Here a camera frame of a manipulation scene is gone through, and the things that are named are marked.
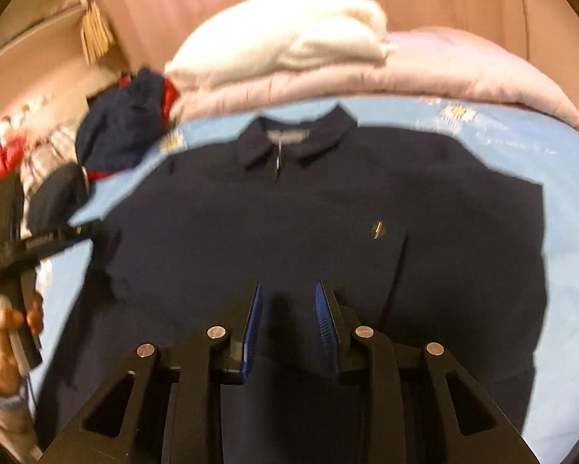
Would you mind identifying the red cloth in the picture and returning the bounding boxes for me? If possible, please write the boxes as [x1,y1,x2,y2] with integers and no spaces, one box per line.
[0,138,26,201]

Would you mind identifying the navy and red garment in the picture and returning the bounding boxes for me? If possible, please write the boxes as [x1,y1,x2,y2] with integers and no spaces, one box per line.
[75,68,181,179]

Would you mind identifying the woven straw hanging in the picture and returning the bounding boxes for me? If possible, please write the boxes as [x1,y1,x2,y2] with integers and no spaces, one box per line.
[79,2,113,66]

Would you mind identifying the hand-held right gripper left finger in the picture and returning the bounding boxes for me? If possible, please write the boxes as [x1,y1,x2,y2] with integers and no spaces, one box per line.
[38,280,264,464]

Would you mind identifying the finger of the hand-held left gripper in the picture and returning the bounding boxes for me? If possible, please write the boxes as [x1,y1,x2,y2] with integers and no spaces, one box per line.
[23,220,105,259]

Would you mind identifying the navy zip jacket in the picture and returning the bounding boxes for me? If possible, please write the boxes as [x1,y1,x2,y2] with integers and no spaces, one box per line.
[33,106,548,464]

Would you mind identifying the person's left hand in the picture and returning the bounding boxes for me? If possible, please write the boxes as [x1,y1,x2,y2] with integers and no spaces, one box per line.
[0,294,46,364]

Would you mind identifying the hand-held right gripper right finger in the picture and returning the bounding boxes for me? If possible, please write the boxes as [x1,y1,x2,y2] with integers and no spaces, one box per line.
[315,280,541,464]

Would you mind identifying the pink quilt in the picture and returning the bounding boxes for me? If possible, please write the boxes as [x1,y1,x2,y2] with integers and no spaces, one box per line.
[173,26,579,136]

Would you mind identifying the plaid cloth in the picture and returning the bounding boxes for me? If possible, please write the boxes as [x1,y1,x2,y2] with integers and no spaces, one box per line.
[0,106,89,194]

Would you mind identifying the light blue bed sheet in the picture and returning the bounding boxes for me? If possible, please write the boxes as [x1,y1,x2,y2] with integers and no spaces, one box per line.
[43,92,579,440]

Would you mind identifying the white fleece blanket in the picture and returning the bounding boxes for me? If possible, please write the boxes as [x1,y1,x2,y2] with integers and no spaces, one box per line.
[165,0,396,92]

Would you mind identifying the black cloth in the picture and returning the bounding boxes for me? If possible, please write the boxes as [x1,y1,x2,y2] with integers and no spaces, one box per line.
[26,163,91,229]

